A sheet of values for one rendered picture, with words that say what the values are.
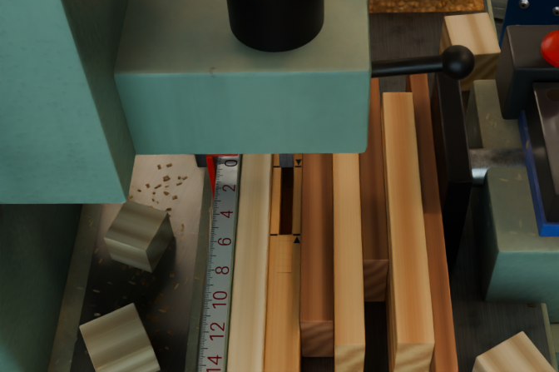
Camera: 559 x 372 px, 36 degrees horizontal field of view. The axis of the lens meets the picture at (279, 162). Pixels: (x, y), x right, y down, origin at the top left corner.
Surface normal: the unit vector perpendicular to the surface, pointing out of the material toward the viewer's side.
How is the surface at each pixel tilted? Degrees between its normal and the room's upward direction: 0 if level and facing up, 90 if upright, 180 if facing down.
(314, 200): 0
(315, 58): 0
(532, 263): 90
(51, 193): 90
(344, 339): 0
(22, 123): 90
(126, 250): 90
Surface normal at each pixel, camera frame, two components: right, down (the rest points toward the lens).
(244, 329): -0.05, -0.61
